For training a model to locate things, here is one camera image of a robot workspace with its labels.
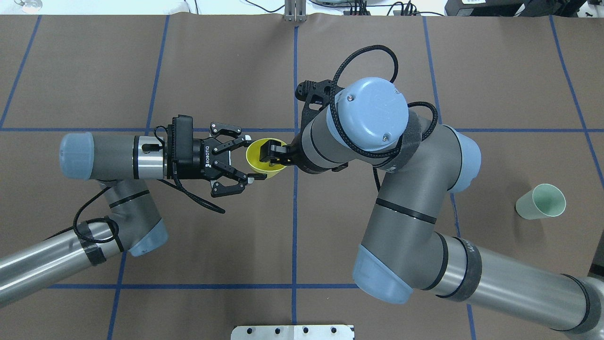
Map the light green cup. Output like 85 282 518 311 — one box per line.
515 183 567 220

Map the yellow cup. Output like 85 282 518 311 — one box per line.
245 138 286 179

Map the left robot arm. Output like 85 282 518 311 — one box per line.
1 115 267 307

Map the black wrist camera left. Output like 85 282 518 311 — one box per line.
172 115 193 166

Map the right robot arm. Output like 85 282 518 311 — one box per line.
260 77 603 340

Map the brown table mat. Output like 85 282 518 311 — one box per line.
1 13 603 340

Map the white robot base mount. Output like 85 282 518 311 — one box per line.
230 324 356 340

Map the silver camera pole bracket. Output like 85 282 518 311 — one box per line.
283 0 308 23

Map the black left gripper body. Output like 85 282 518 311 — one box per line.
191 139 231 181

